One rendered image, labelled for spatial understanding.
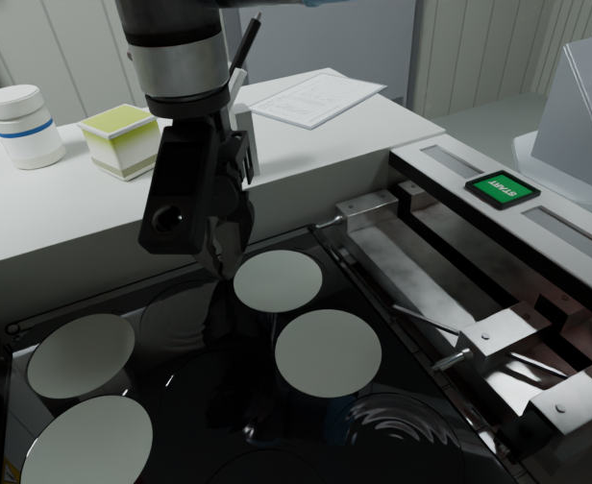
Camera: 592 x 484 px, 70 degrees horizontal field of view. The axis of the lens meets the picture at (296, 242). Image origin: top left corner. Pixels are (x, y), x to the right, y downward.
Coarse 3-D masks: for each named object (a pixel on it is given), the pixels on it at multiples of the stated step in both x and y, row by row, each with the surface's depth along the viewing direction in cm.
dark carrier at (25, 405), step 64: (320, 256) 51; (64, 320) 46; (128, 320) 45; (192, 320) 44; (256, 320) 44; (128, 384) 39; (192, 384) 38; (256, 384) 38; (384, 384) 37; (192, 448) 34; (256, 448) 33; (320, 448) 33; (384, 448) 33; (448, 448) 32
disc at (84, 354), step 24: (48, 336) 44; (72, 336) 44; (96, 336) 43; (120, 336) 43; (48, 360) 42; (72, 360) 41; (96, 360) 41; (120, 360) 41; (48, 384) 39; (72, 384) 39; (96, 384) 39
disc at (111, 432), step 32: (64, 416) 37; (96, 416) 37; (128, 416) 36; (32, 448) 35; (64, 448) 34; (96, 448) 34; (128, 448) 34; (32, 480) 33; (64, 480) 33; (96, 480) 32; (128, 480) 32
